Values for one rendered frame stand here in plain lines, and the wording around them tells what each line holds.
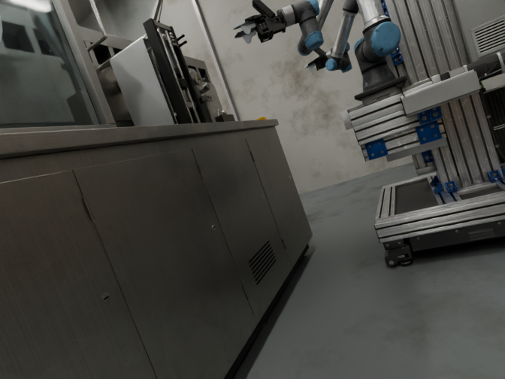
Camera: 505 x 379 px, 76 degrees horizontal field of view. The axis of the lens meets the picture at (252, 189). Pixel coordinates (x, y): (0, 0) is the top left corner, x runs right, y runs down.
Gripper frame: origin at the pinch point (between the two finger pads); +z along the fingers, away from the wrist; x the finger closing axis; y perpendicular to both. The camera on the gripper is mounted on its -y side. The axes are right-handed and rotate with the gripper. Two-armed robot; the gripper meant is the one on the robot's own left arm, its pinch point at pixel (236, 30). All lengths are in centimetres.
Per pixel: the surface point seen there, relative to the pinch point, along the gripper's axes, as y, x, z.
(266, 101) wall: -68, 332, -41
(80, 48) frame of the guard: 15, -46, 47
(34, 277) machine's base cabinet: 71, -73, 59
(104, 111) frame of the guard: 33, -44, 47
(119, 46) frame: -42, 49, 62
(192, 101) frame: 15.0, 19.1, 29.3
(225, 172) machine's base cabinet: 55, 1, 25
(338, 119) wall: -1, 303, -120
